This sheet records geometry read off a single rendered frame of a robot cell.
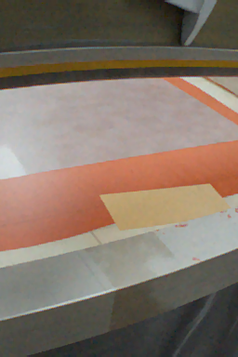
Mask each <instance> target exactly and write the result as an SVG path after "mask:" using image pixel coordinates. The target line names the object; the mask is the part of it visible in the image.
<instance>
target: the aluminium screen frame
mask: <svg viewBox="0 0 238 357"><path fill-rule="evenodd" d="M205 78H206V79H208V80H209V81H211V82H213V83H215V84H216V85H218V86H221V87H222V88H223V89H225V90H227V91H229V92H231V93H233V94H234V95H236V96H238V77H231V76H230V77H218V76H217V77H205ZM237 282H238V206H237V207H234V208H231V209H228V210H225V211H221V212H218V213H216V214H212V215H209V216H206V217H202V218H197V219H194V220H190V221H187V222H183V223H180V224H177V225H173V226H169V227H165V228H161V229H158V230H154V231H148V232H144V233H142V234H138V235H134V236H131V237H128V238H125V239H121V240H117V241H114V242H111V243H107V244H100V245H95V246H91V247H88V248H85V249H82V250H74V251H72V252H69V253H65V254H58V255H55V256H53V257H49V258H40V259H37V260H31V261H27V262H25V263H23V262H21V263H19V264H16V265H10V266H7V267H1V268H0V357H25V356H29V355H30V354H31V355H33V354H35V353H38V352H42V351H44V350H52V349H54V348H57V347H62V346H64V345H68V344H71V343H74V342H76V341H81V340H83V339H88V338H90V337H95V336H97V335H102V334H103V333H106V332H110V331H112V330H114V329H119V328H121V327H124V326H125V325H131V324H133V323H135V322H141V321H142V320H145V319H148V318H150V317H153V316H156V315H158V314H160V313H163V312H165V311H169V310H173V309H175V308H177V307H180V306H182V305H184V304H186V303H189V302H191V301H193V300H196V299H197V298H202V297H205V296H208V295H210V294H212V293H214V292H217V291H219V290H220V289H223V288H224V287H227V286H229V285H231V284H234V283H237Z"/></svg>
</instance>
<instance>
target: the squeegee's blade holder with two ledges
mask: <svg viewBox="0 0 238 357"><path fill-rule="evenodd" d="M110 60H226V61H234V60H236V61H238V46H215V45H201V44H190V45H188V46H181V45H180V44H179V43H161V42H136V43H71V44H50V45H34V46H17V47H5V48H0V69H4V68H11V67H19V66H35V65H38V64H59V63H62V62H86V61H110Z"/></svg>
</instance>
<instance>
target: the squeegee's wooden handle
mask: <svg viewBox="0 0 238 357"><path fill-rule="evenodd" d="M184 11H185V10H184V9H183V8H180V7H176V6H174V5H172V4H170V3H167V2H165V1H163V0H0V48H5V47H17V46H34V45H50V44H71V43H136V42H161V43H179V42H180V41H179V36H180V30H181V28H180V24H181V20H182V16H183V14H184ZM192 44H201V45H215V46H238V0H217V2H216V3H215V5H214V8H213V9H212V11H211V13H210V15H209V16H208V18H207V20H206V21H205V24H204V25H203V26H202V28H201V30H199V33H198V34H196V35H195V38H193V40H192Z"/></svg>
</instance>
